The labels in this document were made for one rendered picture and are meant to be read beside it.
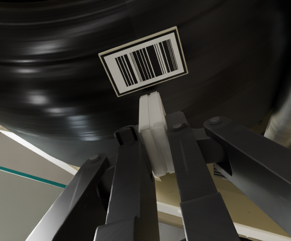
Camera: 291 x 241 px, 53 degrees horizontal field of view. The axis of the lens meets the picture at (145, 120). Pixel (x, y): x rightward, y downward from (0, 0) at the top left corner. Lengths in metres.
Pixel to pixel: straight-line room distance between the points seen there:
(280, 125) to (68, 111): 0.28
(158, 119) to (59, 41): 0.12
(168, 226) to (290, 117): 0.60
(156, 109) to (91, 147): 0.16
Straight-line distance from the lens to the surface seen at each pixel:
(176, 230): 0.91
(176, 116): 0.18
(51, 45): 0.25
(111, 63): 0.22
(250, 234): 4.75
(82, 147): 0.33
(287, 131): 0.44
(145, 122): 0.16
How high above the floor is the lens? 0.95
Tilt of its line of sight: 19 degrees up
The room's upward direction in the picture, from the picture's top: 80 degrees counter-clockwise
